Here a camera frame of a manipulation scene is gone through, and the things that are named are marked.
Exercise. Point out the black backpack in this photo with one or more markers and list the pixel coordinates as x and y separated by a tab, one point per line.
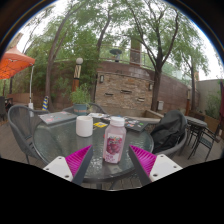
168	128

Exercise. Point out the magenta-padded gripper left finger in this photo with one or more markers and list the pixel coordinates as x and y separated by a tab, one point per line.
77	160

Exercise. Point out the dark forked tree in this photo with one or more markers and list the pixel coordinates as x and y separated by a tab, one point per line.
155	93

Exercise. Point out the black laptop with stickers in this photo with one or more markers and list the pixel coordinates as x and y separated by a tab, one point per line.
136	124

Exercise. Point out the grey mesh patio chair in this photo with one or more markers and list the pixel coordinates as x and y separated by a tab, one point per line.
20	126
98	107
175	148

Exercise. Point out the purple juice bottle white cap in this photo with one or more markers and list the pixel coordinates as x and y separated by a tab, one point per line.
114	141

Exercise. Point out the black slatted chair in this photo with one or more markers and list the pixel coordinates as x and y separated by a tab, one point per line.
206	141

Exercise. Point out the blue yellow striped bollard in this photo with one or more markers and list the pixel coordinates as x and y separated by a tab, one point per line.
45	104

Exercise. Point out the yellow square card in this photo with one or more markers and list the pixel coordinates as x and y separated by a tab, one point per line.
100	125

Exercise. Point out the leaning grey tree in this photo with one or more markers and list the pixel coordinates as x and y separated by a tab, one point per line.
50	83

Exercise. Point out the white cup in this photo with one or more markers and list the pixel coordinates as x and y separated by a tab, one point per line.
84	126

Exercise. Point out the potted green plant blue pot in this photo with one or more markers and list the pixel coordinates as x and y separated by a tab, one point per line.
80	100

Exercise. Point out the round grey side table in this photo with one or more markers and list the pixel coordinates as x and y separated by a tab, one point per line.
196	122

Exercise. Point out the white wall box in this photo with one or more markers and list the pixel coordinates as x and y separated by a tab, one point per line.
160	105

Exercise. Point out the white sticker sheet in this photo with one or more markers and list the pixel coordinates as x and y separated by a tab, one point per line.
96	115

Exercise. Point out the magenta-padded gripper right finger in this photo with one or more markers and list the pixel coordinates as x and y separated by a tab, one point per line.
145	159

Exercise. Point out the black wall lantern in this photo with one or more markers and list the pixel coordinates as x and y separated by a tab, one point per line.
101	78
150	87

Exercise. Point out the silver laptop with stickers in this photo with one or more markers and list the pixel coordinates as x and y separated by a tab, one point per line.
57	117

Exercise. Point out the orange patio umbrella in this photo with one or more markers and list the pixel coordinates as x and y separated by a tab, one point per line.
15	63

